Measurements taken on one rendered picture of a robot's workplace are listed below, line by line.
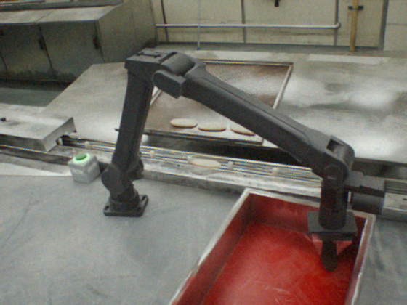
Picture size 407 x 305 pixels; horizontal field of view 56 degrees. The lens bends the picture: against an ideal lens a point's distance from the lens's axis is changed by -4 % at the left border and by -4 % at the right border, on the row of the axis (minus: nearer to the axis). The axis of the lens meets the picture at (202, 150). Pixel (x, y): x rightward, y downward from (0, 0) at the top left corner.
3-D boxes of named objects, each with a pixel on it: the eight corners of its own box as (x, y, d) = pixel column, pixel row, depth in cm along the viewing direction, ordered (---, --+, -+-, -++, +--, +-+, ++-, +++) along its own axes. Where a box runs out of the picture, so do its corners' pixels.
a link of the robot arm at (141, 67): (148, 30, 87) (121, 44, 79) (200, 57, 84) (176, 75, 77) (120, 165, 116) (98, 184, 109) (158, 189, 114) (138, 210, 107)
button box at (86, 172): (74, 189, 134) (65, 163, 128) (88, 176, 140) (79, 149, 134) (93, 193, 131) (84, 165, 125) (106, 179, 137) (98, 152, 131)
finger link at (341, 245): (349, 264, 86) (353, 234, 81) (316, 263, 87) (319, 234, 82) (344, 242, 92) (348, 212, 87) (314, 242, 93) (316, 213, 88)
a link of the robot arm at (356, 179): (333, 141, 79) (324, 163, 73) (392, 150, 74) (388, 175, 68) (330, 187, 86) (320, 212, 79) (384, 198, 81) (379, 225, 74)
